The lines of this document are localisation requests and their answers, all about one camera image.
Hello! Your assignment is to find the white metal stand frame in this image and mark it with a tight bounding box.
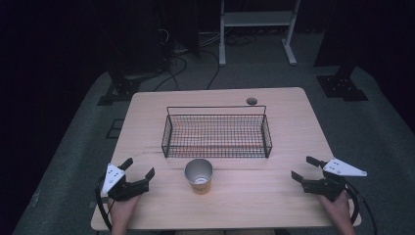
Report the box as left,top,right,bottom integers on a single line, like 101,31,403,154
218,0,302,68

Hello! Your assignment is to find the black wire basket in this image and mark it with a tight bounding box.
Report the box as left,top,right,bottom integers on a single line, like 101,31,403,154
161,105,273,160

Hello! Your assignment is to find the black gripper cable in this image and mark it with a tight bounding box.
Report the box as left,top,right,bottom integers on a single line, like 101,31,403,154
94,175,114,232
345,181,379,235

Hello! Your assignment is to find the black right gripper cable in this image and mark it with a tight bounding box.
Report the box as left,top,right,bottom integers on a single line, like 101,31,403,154
345,181,379,235

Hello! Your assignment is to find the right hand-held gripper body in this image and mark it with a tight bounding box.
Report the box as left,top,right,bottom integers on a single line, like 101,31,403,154
300,158,368,203

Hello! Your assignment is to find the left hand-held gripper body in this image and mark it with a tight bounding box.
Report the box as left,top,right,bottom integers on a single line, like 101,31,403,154
101,163,151,203

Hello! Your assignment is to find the person's left hand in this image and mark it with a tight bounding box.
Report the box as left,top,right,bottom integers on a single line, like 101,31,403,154
109,195,142,230

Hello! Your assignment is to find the black stand base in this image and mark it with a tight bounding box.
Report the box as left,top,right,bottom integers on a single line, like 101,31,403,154
97,75,142,107
316,64,370,103

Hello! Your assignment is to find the black floor cable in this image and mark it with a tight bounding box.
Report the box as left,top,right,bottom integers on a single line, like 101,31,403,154
206,48,221,91
153,54,189,93

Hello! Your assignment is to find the person's right hand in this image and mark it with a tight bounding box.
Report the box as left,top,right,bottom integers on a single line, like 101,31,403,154
318,191,352,226

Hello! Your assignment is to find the orange cup with silver inside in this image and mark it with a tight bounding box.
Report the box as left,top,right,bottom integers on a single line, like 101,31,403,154
184,158,214,196

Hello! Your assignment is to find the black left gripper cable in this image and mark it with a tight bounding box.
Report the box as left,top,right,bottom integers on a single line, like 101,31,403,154
94,175,114,232

